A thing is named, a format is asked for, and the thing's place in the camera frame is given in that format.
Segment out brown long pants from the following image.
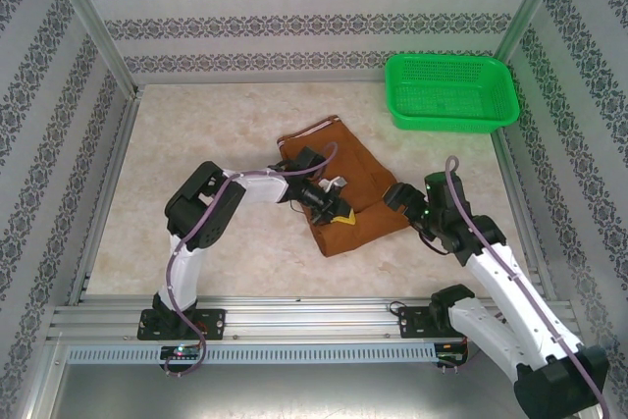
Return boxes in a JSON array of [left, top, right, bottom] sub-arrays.
[[276, 114, 411, 258]]

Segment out green plastic mesh basket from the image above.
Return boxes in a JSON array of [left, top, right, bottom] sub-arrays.
[[384, 53, 521, 134]]

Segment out right controller board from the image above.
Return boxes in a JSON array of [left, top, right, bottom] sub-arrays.
[[436, 342, 470, 364]]

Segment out shiny metal sheet shelf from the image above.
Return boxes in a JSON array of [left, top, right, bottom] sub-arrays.
[[26, 340, 607, 419]]

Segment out left controller board green light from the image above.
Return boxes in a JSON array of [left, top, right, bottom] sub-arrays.
[[160, 344, 202, 361]]

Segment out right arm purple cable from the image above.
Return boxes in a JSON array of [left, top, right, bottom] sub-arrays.
[[439, 156, 608, 419]]

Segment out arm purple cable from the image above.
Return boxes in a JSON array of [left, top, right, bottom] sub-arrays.
[[165, 141, 340, 379], [439, 156, 608, 419]]

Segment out thin black wire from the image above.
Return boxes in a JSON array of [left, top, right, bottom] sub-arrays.
[[389, 294, 436, 317]]

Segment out aluminium mounting rail beam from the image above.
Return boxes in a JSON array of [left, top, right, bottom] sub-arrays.
[[46, 294, 583, 341]]

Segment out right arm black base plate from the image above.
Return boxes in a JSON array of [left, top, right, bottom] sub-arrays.
[[396, 305, 472, 340]]

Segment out aluminium rear rail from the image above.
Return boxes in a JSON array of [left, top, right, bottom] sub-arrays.
[[131, 73, 389, 91]]

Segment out grey slotted cable duct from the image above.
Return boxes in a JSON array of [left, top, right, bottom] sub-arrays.
[[65, 343, 438, 365]]

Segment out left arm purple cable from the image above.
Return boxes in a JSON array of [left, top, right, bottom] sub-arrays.
[[165, 141, 340, 379]]

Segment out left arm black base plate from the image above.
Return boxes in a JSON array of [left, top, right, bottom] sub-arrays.
[[136, 308, 227, 340]]

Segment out aluminium frame post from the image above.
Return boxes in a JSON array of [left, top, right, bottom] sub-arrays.
[[41, 0, 141, 96], [492, 0, 575, 67]]

